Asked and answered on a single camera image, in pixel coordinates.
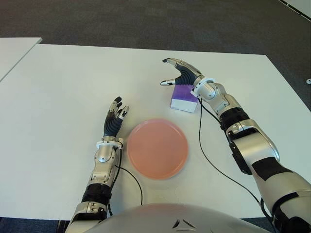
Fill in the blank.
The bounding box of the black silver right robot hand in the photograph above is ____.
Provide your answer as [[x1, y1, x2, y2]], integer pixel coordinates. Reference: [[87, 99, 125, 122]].
[[159, 58, 205, 87]]

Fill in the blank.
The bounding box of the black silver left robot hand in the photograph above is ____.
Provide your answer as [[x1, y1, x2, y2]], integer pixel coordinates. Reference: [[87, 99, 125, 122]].
[[103, 96, 130, 138]]

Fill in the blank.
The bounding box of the purple tissue paper pack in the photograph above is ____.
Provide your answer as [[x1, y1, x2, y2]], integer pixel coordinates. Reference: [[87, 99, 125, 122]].
[[171, 83, 200, 113]]

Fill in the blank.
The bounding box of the pink round plate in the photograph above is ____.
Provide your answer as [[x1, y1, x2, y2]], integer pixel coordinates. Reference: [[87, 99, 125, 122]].
[[126, 118, 189, 180]]

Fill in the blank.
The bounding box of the silver robot torso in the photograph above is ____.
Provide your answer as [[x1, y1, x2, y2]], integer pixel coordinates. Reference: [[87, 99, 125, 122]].
[[85, 203, 258, 233]]

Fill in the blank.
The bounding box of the white side table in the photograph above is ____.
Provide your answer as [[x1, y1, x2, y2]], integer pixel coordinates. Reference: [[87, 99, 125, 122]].
[[0, 37, 43, 82]]

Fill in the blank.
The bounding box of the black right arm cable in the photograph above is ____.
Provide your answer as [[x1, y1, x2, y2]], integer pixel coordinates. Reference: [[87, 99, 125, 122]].
[[198, 96, 277, 229]]

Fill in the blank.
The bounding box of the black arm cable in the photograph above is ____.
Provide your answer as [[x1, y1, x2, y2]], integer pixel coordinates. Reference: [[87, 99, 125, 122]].
[[198, 96, 277, 229], [106, 139, 144, 216]]

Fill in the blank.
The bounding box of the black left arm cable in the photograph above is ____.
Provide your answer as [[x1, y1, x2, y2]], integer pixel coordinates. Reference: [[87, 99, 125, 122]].
[[106, 139, 144, 216]]

